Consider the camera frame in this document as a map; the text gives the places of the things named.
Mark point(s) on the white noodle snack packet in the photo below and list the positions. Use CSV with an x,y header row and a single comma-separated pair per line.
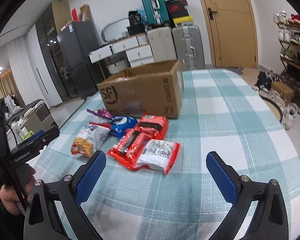
x,y
88,141

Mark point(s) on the grey door mat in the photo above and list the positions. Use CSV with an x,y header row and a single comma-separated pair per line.
x,y
236,69

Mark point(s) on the pile of loose shoes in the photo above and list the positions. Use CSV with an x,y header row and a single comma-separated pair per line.
x,y
272,90

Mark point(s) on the red packet with white back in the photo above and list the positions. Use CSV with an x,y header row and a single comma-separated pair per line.
x,y
157,155

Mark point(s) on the black storage box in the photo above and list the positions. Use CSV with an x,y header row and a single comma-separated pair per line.
x,y
136,30

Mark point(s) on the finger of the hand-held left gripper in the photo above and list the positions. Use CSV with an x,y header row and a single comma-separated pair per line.
x,y
36,134
46,138

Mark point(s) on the oval metal hoop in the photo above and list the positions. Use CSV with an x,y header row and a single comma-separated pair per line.
x,y
104,31

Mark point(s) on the dark grey refrigerator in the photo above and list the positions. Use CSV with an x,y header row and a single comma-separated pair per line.
x,y
77,60

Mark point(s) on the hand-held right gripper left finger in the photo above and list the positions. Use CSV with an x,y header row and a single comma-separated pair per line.
x,y
91,177

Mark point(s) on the metal shoe rack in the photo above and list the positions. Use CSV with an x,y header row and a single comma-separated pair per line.
x,y
293,65

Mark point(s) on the brown cardboard box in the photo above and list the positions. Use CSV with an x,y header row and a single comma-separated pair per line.
x,y
140,95

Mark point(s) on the rows of assorted shoes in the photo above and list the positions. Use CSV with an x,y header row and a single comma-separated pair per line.
x,y
292,40

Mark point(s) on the blue cookie packet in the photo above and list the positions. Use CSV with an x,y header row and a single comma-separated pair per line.
x,y
123,125

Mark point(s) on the white drawer desk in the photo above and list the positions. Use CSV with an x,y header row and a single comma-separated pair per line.
x,y
140,52

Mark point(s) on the wooden door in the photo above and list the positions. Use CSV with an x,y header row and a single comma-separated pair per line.
x,y
232,30

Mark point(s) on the labelled brown carton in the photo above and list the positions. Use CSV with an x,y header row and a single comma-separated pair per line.
x,y
67,26

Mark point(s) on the dark glass cabinet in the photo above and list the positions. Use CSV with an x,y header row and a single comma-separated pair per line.
x,y
50,52

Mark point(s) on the small red snack packet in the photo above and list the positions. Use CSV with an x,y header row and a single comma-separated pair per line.
x,y
101,124

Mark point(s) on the beige suitcase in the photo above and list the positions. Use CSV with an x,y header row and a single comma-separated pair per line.
x,y
162,45

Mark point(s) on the silver suitcase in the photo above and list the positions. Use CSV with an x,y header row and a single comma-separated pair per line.
x,y
187,47

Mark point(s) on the plain black shoe box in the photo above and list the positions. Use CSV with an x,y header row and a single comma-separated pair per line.
x,y
179,15

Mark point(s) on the white curtain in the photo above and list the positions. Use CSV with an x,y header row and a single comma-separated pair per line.
x,y
22,70

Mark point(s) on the red packet with dark window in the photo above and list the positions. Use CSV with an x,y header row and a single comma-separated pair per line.
x,y
127,150
153,126

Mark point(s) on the black bag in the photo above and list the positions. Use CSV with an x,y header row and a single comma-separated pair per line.
x,y
136,18

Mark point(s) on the teal suitcase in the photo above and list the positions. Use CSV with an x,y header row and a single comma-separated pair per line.
x,y
153,6

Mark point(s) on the woven laundry basket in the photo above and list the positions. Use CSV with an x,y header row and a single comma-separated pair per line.
x,y
116,67

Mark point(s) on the blue plastic bag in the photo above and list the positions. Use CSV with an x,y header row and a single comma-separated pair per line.
x,y
142,15

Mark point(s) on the folded cardboard sheets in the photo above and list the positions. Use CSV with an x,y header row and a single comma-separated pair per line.
x,y
85,12

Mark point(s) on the grey floor appliance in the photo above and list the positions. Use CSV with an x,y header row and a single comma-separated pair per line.
x,y
38,115

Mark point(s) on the small brown carton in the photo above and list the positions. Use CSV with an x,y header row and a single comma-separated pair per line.
x,y
282,91

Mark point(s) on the black shoe box red logo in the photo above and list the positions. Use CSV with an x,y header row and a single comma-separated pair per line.
x,y
177,8

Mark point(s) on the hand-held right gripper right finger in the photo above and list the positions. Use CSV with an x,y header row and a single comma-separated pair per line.
x,y
222,177

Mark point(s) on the purple snack packet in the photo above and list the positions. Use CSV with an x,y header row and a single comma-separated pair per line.
x,y
100,113

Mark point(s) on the person's left hand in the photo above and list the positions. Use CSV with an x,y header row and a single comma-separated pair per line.
x,y
10,200

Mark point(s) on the teal checked tablecloth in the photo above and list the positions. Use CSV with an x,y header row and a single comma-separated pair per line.
x,y
215,120

